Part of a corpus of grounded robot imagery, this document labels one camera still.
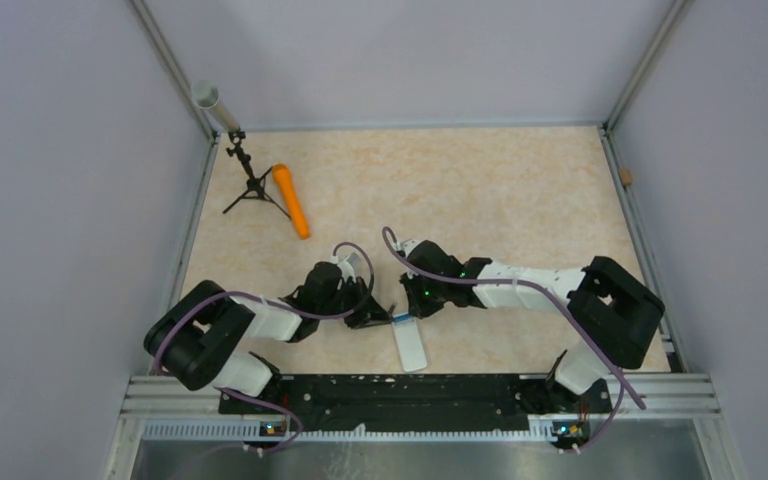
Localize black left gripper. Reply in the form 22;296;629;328
318;276;394;330

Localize black mini tripod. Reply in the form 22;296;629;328
222;130;290;218

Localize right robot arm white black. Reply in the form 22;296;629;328
387;240;665;412

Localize small cork piece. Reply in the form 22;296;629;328
617;167;633;188

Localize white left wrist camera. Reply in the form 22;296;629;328
331;253;362;281

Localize grey tube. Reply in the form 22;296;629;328
190;80;241;133

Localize white cable duct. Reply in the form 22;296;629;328
143;419;557;442

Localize white remote control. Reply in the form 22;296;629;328
392;315;428;373

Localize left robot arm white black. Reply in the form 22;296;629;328
143;258;393;414

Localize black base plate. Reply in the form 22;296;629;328
218;372;614;433

